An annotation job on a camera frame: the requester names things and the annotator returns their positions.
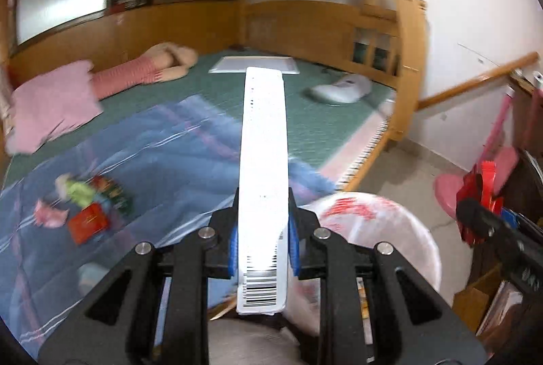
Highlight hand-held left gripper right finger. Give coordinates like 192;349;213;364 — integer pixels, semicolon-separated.
287;191;488;365

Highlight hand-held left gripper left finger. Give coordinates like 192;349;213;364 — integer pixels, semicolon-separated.
36;191;241;365

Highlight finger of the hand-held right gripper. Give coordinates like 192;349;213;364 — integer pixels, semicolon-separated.
456;197;543;298

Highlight red wrapper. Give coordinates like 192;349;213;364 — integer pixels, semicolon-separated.
457;160;505;245

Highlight white plastic bag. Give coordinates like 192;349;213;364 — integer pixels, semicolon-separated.
293;192;442;340

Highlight long white paper strip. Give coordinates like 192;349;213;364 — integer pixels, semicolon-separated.
236;67;290;315

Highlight light green wrapper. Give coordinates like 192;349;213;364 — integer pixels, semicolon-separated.
55;173;100;208

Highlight dark wooden cabinet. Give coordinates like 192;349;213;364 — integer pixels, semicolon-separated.
505;68;543;222

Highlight brown cardboard box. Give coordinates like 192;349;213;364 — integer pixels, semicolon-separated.
453;263;505;321

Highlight person's grey trousers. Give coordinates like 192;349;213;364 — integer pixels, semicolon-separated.
210;316;306;365

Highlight blue striped bedsheet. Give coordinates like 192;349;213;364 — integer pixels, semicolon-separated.
0;94;340;359

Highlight dark snack packet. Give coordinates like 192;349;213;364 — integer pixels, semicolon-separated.
91;176;133;217

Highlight wooden handrail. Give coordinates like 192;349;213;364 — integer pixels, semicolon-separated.
418;51;540;111

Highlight red gold snack packet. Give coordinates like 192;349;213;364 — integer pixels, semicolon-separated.
68;205;110;245

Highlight white handheld appliance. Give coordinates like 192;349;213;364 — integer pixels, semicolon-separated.
307;74;374;106

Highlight pink crumpled wrapper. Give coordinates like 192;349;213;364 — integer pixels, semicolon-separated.
34;199;71;229

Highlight white flat board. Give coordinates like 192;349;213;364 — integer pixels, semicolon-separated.
208;55;301;76

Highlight striped plush doll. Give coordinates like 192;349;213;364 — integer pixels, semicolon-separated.
91;43;199;100

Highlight pink pillow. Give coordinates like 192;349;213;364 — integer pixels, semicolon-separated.
6;60;105;156

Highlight wide frosted glass window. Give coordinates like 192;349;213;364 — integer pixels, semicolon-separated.
15;0;107;45

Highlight wooden bunk bed frame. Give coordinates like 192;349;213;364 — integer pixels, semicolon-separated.
0;0;429;323

